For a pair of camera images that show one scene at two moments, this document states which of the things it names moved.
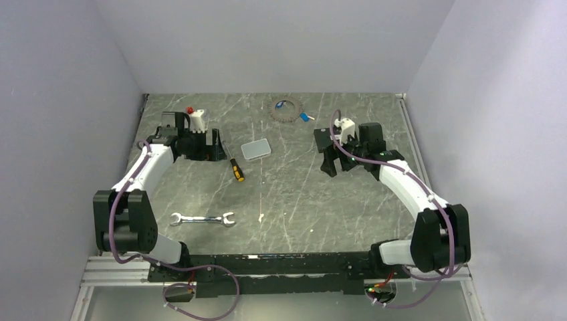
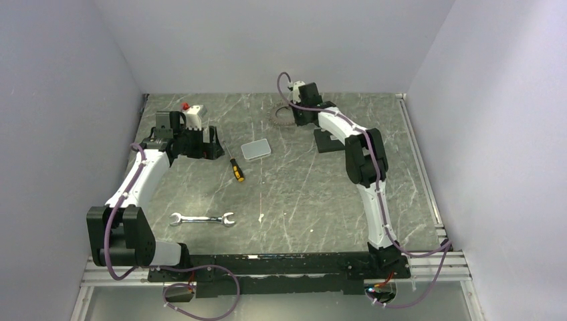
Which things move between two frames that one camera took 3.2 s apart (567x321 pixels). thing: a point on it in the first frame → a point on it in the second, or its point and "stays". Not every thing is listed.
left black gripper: x=213 y=152 stays
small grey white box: x=255 y=150 stays
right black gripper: x=330 y=153 → x=299 y=122
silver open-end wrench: x=223 y=219 stays
